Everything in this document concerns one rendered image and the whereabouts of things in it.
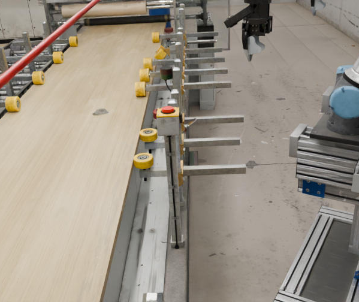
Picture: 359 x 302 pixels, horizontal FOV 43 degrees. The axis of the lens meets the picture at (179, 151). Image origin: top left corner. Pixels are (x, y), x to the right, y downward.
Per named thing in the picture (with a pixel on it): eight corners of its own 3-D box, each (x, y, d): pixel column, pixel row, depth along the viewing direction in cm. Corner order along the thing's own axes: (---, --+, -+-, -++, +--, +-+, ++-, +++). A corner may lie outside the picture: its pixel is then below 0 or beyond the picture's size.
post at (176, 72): (184, 155, 238) (180, 66, 216) (184, 159, 235) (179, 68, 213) (178, 156, 238) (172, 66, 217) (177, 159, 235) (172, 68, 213)
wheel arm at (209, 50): (222, 51, 317) (222, 47, 316) (222, 52, 315) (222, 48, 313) (169, 53, 319) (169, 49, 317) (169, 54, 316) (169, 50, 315)
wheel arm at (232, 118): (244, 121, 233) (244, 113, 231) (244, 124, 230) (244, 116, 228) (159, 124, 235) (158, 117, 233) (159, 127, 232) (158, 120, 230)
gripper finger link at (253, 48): (259, 65, 154) (260, 37, 150) (243, 63, 157) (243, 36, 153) (262, 62, 157) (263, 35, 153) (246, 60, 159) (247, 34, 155)
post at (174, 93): (184, 184, 217) (178, 88, 195) (184, 188, 214) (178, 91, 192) (177, 184, 217) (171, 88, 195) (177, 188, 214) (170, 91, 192)
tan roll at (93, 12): (201, 9, 437) (201, -4, 431) (201, 12, 426) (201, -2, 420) (54, 17, 443) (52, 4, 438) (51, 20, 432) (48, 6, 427)
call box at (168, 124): (180, 128, 150) (179, 106, 146) (180, 137, 144) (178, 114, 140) (159, 129, 150) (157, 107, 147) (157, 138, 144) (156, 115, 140)
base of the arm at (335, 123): (373, 121, 171) (376, 97, 167) (365, 138, 160) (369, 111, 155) (331, 116, 178) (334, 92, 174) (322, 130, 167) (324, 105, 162)
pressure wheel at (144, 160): (145, 174, 195) (143, 150, 190) (159, 179, 190) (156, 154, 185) (132, 181, 190) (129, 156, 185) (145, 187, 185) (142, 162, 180)
